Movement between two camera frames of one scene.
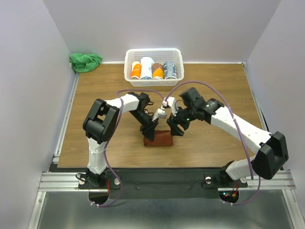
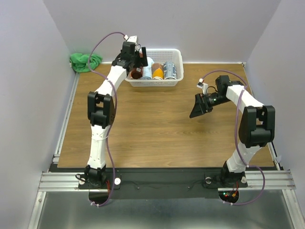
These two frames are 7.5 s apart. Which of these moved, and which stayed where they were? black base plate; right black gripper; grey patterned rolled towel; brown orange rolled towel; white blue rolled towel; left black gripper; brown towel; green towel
Moved: left black gripper; brown towel; right black gripper
Stayed: white blue rolled towel; brown orange rolled towel; grey patterned rolled towel; black base plate; green towel
